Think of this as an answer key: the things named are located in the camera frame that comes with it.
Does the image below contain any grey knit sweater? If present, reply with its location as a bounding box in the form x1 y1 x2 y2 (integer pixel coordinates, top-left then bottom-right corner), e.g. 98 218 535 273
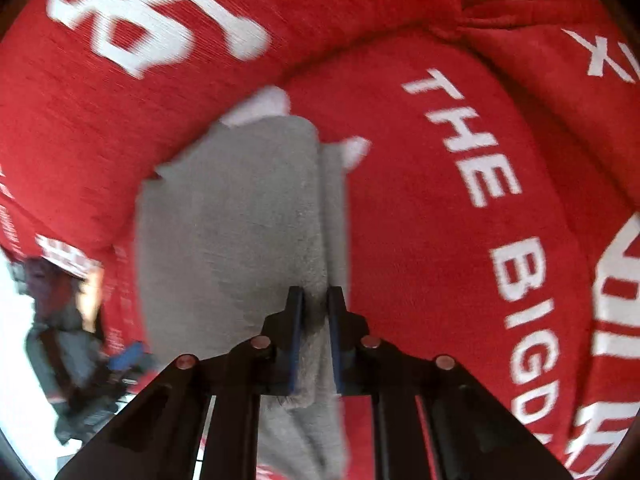
134 116 347 479

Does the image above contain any pile of clothes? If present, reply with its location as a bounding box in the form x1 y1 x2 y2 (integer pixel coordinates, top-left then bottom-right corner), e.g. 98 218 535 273
9 258 105 412

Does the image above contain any red sofa cover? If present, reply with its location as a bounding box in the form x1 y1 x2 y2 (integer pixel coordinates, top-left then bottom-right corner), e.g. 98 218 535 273
1 0 639 479

